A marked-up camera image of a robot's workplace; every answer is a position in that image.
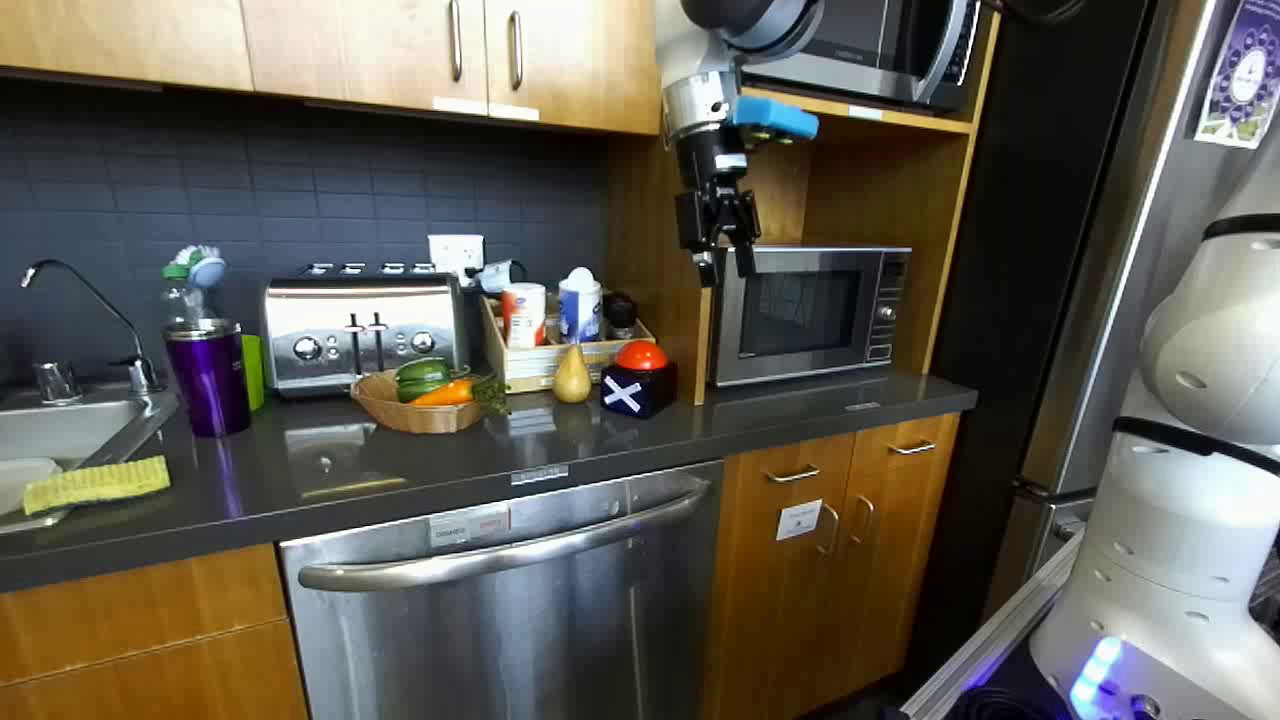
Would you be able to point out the large silver microwave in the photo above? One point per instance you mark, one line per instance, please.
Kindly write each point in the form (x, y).
(885, 44)

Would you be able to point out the wide wooden wall cabinet door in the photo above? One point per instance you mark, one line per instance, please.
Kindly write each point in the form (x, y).
(121, 32)

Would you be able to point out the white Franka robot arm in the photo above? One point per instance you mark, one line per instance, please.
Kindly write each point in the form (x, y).
(1201, 535)

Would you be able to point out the green pepper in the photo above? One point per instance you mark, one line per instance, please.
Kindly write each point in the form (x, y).
(421, 377)

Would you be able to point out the wooden bowl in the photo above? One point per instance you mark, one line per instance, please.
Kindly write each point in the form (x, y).
(414, 418)

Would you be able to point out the dark round jar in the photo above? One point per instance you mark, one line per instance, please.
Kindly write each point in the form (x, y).
(621, 310)

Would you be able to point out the wooden base cabinet door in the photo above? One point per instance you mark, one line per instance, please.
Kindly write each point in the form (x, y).
(901, 546)
(783, 584)

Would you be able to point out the silver four-slot toaster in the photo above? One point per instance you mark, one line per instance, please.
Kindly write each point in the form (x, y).
(363, 332)

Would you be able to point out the orange carrot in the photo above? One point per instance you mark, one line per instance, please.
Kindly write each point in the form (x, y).
(444, 392)

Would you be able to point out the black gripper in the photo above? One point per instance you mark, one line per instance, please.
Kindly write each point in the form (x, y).
(712, 184)

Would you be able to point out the small silver microwave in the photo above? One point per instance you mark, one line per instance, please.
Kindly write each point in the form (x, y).
(806, 315)

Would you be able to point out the green cup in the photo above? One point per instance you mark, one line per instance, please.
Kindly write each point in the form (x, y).
(254, 370)

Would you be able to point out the purple tumbler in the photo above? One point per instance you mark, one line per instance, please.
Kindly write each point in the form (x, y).
(210, 382)

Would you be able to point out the white wall outlet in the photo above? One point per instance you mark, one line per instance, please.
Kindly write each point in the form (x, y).
(459, 254)

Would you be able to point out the purple white poster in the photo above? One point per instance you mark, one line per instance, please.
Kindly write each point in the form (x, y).
(1242, 72)

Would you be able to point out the yellow pear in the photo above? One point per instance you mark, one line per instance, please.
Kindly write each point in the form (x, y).
(574, 377)

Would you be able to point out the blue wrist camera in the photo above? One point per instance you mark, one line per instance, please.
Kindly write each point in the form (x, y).
(778, 118)

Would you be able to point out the yellow sponge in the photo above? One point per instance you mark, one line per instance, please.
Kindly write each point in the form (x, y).
(97, 487)

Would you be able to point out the wooden base cabinet drawer front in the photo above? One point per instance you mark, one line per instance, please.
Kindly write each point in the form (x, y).
(147, 642)

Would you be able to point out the stainless steel sink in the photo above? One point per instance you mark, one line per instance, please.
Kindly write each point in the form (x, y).
(63, 432)

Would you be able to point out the bottle with green blue top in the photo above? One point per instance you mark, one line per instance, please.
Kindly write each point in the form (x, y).
(194, 281)

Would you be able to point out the chrome sink faucet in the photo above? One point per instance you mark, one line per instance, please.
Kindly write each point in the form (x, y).
(101, 315)

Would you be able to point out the grey robot stand edge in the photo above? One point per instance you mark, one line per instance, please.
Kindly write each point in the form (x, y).
(995, 625)

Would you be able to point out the stainless steel dishwasher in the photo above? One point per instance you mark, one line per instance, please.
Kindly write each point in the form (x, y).
(514, 600)

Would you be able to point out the light wooden crate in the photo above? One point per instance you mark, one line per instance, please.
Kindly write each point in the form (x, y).
(542, 361)

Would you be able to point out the wooden shelf unit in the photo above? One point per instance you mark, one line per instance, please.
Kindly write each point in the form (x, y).
(854, 184)

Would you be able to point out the stainless steel refrigerator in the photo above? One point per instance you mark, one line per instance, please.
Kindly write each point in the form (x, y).
(1134, 243)

